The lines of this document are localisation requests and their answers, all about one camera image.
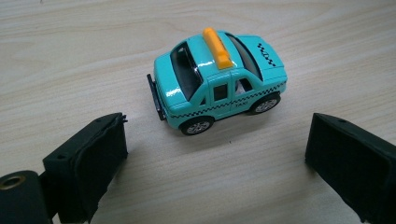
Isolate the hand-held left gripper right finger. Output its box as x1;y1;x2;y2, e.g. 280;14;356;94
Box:
304;112;396;224

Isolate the turquoise toy taxi car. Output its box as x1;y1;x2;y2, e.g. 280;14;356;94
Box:
146;26;289;137

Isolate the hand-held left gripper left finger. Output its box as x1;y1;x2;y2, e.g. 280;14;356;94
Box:
42;112;130;224

